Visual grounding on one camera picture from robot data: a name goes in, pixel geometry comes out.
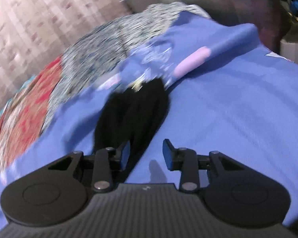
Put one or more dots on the blue printed bedsheet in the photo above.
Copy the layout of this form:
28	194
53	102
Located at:
228	93

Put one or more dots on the floral beige curtain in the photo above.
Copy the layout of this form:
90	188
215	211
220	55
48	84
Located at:
34	32

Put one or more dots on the black pants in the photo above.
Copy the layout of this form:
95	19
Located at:
133	116

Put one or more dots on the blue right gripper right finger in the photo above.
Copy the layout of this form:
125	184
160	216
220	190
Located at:
171	156

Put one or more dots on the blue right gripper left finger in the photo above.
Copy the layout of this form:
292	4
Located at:
122	156

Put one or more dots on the red floral quilt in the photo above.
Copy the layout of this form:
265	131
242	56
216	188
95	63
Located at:
29	113

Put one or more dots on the clear teal-lid storage box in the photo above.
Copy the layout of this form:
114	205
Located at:
269	16

